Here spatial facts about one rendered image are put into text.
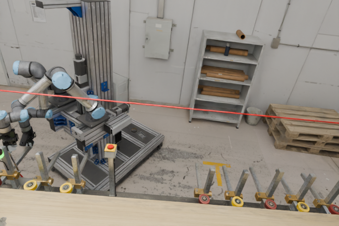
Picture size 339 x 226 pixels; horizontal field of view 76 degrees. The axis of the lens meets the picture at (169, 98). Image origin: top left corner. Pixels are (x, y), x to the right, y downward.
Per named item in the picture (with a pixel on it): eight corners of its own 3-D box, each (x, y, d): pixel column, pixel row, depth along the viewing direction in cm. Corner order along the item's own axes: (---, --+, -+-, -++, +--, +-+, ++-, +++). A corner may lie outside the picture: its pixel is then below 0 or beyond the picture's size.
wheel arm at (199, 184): (194, 165, 201) (195, 162, 199) (198, 166, 201) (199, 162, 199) (199, 210, 164) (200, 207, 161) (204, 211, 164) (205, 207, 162)
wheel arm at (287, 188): (274, 171, 203) (276, 168, 201) (278, 171, 203) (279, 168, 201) (297, 216, 166) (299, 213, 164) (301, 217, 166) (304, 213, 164)
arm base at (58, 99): (63, 93, 238) (62, 85, 233) (72, 98, 231) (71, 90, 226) (50, 98, 227) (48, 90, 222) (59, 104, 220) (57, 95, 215)
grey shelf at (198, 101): (188, 109, 432) (203, 29, 354) (233, 114, 431) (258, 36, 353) (188, 122, 393) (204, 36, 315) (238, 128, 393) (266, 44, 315)
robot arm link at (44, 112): (50, 61, 185) (54, 115, 198) (36, 60, 183) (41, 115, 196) (44, 63, 174) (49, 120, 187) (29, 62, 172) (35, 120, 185)
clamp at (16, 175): (3, 173, 169) (1, 169, 167) (20, 175, 170) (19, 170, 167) (-2, 179, 165) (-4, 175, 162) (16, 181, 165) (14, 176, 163)
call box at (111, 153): (107, 151, 157) (106, 143, 153) (117, 152, 158) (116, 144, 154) (104, 158, 151) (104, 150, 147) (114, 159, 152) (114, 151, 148)
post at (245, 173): (228, 208, 186) (243, 168, 162) (232, 208, 186) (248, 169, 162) (229, 211, 183) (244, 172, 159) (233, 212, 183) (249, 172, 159)
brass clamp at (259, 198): (253, 194, 179) (256, 190, 176) (270, 196, 179) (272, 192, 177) (256, 202, 173) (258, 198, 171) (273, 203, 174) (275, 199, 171)
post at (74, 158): (79, 195, 180) (72, 153, 156) (83, 195, 180) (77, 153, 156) (77, 199, 177) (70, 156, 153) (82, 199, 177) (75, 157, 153)
